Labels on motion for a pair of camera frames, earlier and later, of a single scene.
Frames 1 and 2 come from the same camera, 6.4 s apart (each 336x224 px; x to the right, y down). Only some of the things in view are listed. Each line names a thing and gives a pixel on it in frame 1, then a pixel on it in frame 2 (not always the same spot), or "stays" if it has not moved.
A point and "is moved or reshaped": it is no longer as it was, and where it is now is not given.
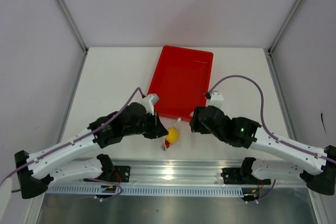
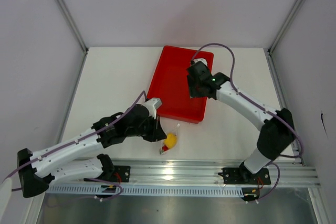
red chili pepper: (167, 144) to (164, 148)
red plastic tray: (180, 82) stays
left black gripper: (157, 129) stays
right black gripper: (194, 123) to (192, 92)
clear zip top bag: (174, 138) is moved or reshaped
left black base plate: (121, 174) stays
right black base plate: (242, 176) stays
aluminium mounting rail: (162, 172) stays
